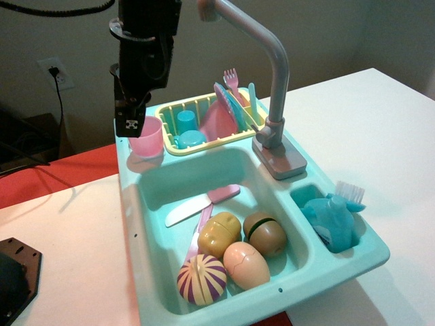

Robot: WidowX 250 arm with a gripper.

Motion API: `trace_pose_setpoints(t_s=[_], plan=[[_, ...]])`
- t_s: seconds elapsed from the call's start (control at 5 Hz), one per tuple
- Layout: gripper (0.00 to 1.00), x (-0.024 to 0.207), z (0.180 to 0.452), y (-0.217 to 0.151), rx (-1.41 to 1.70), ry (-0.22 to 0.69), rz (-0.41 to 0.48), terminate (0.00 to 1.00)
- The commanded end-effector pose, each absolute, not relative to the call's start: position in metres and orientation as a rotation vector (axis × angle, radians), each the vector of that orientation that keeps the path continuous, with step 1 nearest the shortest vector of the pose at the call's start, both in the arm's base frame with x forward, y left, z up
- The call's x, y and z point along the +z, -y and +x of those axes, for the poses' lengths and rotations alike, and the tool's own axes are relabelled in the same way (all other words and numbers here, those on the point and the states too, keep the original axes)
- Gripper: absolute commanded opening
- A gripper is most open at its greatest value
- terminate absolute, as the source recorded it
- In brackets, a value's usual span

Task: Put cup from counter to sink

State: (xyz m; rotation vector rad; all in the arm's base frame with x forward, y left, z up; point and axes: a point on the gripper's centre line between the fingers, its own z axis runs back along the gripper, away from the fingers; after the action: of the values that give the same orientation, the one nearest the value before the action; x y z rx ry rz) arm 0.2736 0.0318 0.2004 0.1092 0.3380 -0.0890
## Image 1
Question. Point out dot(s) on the blue toy cup lying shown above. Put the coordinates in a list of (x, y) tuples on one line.
[(190, 138)]

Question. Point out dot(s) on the yellow dish rack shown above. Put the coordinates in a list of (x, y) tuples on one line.
[(167, 113)]

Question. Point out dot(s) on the purple striped toy onion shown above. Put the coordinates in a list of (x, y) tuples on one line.
[(202, 280)]

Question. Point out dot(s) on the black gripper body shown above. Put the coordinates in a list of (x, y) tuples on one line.
[(143, 65)]

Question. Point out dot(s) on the brown toy kiwi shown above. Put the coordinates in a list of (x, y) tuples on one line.
[(264, 233)]

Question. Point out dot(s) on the toy cracked egg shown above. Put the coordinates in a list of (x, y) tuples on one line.
[(246, 266)]

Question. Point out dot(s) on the pink toy plate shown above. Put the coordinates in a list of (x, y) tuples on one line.
[(217, 123)]

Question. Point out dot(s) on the blue toy cup upright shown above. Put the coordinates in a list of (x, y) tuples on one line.
[(186, 121)]

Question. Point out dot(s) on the blue toy plate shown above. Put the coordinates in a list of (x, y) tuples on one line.
[(231, 105)]

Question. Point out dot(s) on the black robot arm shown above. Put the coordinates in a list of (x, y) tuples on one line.
[(145, 30)]

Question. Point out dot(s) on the white wall outlet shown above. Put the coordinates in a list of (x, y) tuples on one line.
[(55, 73)]

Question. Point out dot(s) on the blue toy soap bottle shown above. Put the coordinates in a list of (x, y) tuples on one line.
[(331, 220)]

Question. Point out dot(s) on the pink toy spatula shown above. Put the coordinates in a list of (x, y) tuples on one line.
[(204, 217)]

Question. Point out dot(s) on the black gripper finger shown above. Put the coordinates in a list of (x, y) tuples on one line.
[(130, 115)]

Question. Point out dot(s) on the blue dish brush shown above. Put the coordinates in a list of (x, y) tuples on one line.
[(352, 194)]

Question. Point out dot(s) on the pink toy fork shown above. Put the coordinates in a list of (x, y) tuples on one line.
[(232, 82)]

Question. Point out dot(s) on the teal toy sink unit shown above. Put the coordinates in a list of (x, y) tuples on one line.
[(151, 189)]

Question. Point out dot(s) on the yellow toy potato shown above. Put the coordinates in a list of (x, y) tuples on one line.
[(218, 234)]

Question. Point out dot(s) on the grey toy faucet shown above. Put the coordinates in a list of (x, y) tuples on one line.
[(275, 151)]

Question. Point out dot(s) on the pink toy cup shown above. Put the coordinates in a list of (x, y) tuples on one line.
[(150, 143)]

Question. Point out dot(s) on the red cloth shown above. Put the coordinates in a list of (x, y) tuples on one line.
[(38, 181)]

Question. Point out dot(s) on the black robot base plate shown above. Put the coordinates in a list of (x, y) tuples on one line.
[(20, 273)]

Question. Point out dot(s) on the white toy knife pink handle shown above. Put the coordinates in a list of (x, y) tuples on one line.
[(196, 204)]

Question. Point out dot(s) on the blue toy utensil handle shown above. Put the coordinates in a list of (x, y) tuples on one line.
[(253, 102)]

